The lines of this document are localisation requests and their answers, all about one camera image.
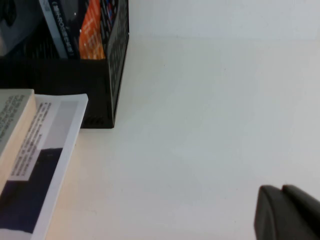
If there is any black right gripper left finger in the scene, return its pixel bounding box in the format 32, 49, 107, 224
253, 185, 320, 240

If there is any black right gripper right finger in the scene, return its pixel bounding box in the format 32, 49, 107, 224
281, 184, 320, 227

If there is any black mesh book stand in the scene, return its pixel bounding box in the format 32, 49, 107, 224
0, 0, 130, 130

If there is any black spine robotics book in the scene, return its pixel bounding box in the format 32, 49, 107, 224
39, 0, 111, 61

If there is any white magazine with suited man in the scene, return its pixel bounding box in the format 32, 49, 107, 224
0, 93, 89, 240

